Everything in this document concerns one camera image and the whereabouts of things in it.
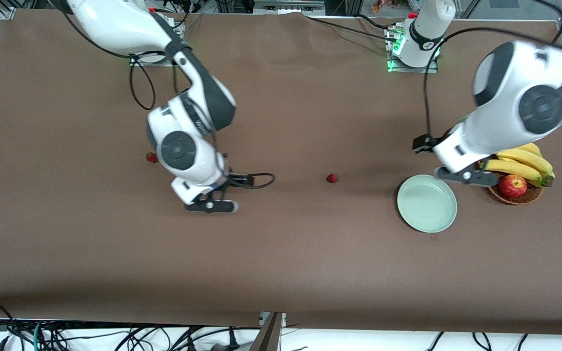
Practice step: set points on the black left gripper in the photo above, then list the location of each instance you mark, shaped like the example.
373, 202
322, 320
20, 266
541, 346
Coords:
421, 143

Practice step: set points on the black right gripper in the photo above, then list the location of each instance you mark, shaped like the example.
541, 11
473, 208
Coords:
236, 180

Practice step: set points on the red strawberry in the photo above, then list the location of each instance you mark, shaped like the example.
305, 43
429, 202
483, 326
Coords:
331, 178
150, 157

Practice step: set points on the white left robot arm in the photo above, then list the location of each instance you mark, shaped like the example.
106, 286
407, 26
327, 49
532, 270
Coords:
520, 87

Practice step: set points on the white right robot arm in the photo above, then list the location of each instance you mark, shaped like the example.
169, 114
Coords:
115, 24

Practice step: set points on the pale green round plate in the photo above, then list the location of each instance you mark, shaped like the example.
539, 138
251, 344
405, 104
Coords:
427, 207

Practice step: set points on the yellow banana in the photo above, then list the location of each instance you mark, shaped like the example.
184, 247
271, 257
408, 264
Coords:
510, 168
525, 159
505, 159
532, 148

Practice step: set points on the brown table cover sheet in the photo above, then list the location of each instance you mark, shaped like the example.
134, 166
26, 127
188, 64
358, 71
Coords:
281, 253

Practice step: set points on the red apple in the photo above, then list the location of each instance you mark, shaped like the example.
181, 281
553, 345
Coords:
512, 186

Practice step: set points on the brown woven basket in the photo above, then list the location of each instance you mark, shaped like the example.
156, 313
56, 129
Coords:
520, 200

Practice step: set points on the colourful toy pile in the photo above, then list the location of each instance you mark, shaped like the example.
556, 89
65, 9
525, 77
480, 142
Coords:
381, 6

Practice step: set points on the black power plug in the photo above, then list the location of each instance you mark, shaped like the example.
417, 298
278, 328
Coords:
233, 341

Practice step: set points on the aluminium profile bar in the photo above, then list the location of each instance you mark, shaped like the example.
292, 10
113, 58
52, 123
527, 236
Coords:
271, 336

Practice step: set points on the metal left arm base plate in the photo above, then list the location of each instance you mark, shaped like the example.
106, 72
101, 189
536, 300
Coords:
430, 69

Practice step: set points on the metal rail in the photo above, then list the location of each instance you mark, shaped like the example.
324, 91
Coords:
286, 7

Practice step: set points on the aluminium frame corner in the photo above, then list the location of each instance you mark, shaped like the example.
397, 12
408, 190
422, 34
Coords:
5, 12

